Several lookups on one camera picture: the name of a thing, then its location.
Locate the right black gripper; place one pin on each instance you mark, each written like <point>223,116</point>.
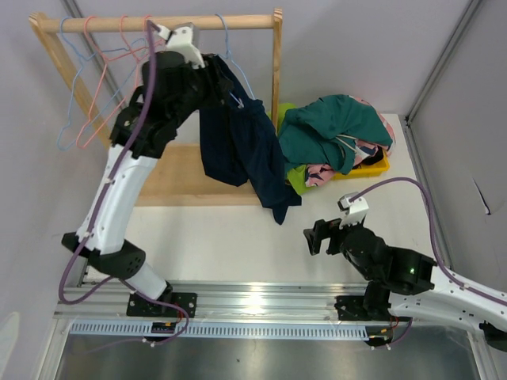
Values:
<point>322,229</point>

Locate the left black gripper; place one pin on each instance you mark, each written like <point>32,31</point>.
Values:
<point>219,85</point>

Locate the pink hanger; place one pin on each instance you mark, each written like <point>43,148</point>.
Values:
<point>152,31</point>
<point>92,115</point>
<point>134,53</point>

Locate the pink patterned shorts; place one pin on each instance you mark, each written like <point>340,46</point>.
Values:
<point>321,174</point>

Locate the lime green shorts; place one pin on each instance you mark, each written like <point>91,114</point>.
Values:
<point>296,177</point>

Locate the navy blue shorts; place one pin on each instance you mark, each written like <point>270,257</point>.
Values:
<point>238,144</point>

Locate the black shorts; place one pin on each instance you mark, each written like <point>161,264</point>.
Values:
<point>374,159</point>

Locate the teal green shorts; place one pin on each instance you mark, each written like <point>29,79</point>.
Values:
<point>327,132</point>

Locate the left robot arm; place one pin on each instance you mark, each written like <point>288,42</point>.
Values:
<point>171,91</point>

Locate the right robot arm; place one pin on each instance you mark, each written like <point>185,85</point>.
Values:
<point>404,285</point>

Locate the wooden clothes rack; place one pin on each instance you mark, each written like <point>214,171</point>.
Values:
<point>179,178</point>

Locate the yellow plastic tray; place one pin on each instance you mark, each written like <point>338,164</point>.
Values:
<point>365,171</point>

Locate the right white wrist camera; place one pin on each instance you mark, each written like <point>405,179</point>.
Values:
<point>354,210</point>

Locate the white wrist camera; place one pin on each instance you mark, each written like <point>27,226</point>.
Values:
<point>354,210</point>
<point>183,39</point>

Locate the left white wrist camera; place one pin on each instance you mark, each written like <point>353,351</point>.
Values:
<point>183,39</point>

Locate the slotted cable duct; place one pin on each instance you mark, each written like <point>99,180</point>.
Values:
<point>222,330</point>

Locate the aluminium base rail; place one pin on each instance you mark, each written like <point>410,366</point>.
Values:
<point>229,302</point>

